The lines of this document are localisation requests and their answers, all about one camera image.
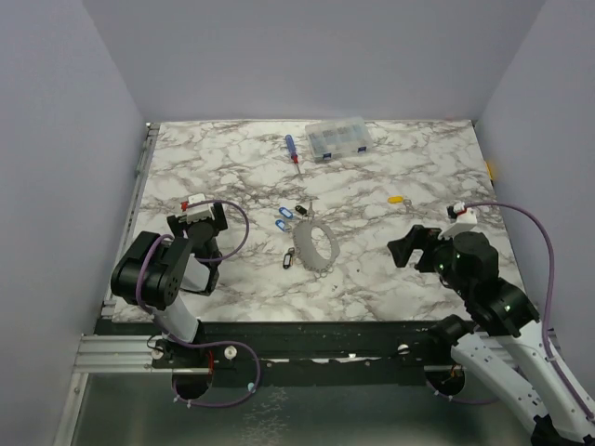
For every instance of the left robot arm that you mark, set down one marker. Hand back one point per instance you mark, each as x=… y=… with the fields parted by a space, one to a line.
x=156 y=268

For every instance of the grey large key ring holder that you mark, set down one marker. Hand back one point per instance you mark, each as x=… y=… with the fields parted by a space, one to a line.
x=305 y=248

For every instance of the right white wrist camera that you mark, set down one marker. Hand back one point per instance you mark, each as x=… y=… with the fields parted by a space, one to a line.
x=463 y=218

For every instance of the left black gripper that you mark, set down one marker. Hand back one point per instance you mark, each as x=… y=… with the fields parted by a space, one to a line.
x=179 y=229

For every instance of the clear plastic organizer box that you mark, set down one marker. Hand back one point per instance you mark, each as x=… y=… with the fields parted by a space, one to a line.
x=333 y=139

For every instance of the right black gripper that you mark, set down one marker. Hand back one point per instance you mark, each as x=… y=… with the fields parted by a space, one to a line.
x=423 y=248

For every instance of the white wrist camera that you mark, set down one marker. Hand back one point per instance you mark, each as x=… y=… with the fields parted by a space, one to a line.
x=196 y=208
x=463 y=218

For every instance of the blue red screwdriver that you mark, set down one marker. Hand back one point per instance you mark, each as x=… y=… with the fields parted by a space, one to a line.
x=292 y=150

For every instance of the black key tag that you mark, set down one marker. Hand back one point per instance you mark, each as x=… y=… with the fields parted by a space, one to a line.
x=301 y=210
x=288 y=258

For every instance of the aluminium frame rail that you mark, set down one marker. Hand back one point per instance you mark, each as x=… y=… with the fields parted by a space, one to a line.
x=113 y=354

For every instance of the silver key on yellow tag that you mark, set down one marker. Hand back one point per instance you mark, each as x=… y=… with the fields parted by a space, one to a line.
x=409 y=208

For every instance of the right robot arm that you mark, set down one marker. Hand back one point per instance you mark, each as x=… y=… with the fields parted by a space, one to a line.
x=537 y=387

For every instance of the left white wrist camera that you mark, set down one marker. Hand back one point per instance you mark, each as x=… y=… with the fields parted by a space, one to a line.
x=196 y=208

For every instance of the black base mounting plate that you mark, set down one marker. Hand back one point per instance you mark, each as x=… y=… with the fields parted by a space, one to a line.
x=293 y=354

